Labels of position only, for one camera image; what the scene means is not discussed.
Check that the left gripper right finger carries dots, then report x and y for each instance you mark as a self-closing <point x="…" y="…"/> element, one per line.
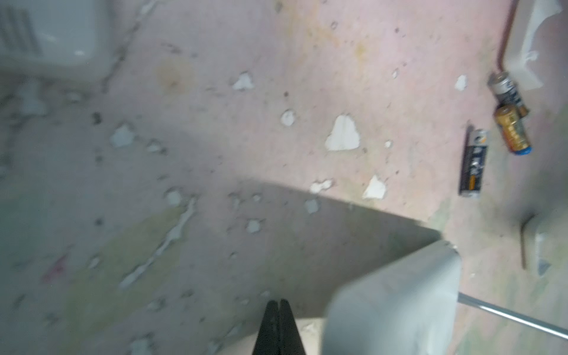
<point x="290" y="342"/>

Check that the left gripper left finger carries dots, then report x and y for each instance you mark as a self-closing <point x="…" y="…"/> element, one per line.
<point x="267" y="342"/>

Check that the grey white remote control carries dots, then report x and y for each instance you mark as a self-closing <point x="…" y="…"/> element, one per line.
<point x="406" y="307"/>

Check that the orange black screwdriver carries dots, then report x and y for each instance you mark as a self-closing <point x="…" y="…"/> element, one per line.
<point x="508" y="314"/>

